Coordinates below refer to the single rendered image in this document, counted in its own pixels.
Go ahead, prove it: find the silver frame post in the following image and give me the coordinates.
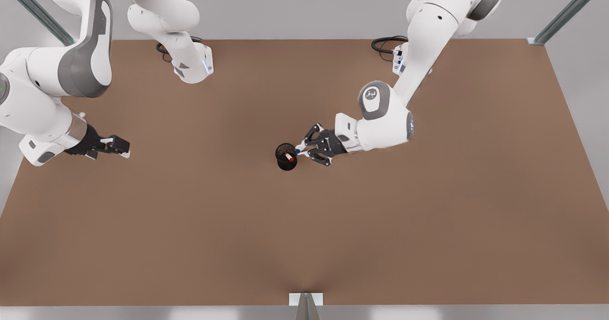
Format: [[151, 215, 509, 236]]
[[0, 0, 76, 47], [288, 292, 324, 320], [527, 0, 609, 46]]

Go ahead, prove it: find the black cable loop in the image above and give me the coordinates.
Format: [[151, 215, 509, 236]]
[[371, 35, 409, 63], [156, 36, 204, 63]]

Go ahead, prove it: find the black mesh pen holder cup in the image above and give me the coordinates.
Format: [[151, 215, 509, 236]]
[[275, 142, 299, 172]]

